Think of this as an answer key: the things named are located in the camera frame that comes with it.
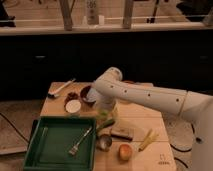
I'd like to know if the metal measuring cup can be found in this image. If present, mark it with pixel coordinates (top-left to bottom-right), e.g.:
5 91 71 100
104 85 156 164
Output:
97 134 112 151

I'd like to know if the metal fork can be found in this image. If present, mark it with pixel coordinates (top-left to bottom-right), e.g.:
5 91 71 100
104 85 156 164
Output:
69 127 92 156

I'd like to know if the dark red bowl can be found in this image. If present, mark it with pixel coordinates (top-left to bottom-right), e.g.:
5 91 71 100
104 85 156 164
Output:
80 86 96 107

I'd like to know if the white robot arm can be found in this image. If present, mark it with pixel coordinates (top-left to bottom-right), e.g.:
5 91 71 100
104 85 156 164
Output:
92 67 213 171

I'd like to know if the red yellow apple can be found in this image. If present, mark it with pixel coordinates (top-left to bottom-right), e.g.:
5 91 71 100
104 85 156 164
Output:
118 144 132 161

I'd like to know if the green pepper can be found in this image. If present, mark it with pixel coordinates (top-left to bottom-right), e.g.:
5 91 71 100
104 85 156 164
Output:
96 119 115 132

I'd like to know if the small dark red object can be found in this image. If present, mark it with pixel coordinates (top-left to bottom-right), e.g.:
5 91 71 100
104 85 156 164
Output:
65 92 79 103

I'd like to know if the clear plastic cup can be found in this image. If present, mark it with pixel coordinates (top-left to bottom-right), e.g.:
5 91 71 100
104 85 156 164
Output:
96 103 118 121

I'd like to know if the green plastic tray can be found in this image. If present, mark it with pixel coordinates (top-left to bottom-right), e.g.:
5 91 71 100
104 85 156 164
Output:
23 116 96 171

